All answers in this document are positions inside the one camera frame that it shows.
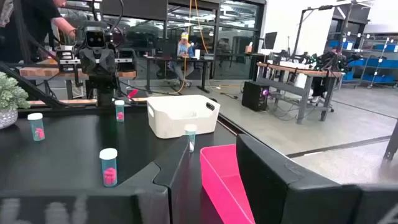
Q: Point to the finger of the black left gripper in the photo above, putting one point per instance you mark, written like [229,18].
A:
[127,60]
[65,60]

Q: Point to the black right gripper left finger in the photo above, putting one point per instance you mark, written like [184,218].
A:
[93,208]

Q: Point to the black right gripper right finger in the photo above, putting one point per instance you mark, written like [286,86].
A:
[295,205]

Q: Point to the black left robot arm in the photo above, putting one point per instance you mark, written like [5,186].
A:
[104,90]

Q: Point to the pink plastic bin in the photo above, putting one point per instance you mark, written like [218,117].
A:
[224,193]

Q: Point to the white plastic bin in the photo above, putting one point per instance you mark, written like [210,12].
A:
[174,124]

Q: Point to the red clip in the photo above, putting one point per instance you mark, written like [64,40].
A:
[132,93]

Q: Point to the dark office desk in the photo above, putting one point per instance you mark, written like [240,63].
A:
[161,58]

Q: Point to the person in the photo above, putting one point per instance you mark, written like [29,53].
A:
[184,49]
[31,25]

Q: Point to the artificial green plant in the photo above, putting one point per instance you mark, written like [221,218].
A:
[11,93]

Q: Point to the black computer tower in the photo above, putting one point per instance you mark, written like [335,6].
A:
[253,96]

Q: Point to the small brown box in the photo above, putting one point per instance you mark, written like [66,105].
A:
[248,48]

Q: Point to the wood-top metal workbench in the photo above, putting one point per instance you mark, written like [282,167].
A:
[311,73]

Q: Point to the black computer monitor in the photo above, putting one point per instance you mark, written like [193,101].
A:
[270,40]

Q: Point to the shelf rack with blue bins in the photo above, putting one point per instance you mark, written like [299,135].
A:
[379,63]

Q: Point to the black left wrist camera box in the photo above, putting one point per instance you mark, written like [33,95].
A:
[95,38]

